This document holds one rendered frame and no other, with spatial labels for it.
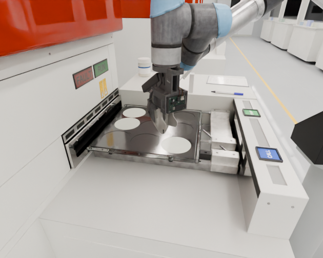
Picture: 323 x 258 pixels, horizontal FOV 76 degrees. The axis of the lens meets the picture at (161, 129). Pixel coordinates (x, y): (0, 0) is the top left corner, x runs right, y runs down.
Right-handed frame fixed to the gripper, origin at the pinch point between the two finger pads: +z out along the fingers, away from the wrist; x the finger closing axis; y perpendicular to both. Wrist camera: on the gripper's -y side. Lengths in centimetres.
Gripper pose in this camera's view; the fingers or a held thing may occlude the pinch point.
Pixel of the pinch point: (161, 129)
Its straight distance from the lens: 64.5
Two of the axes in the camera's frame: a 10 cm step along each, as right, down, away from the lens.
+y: 5.4, 4.1, -7.3
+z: 0.0, 8.7, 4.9
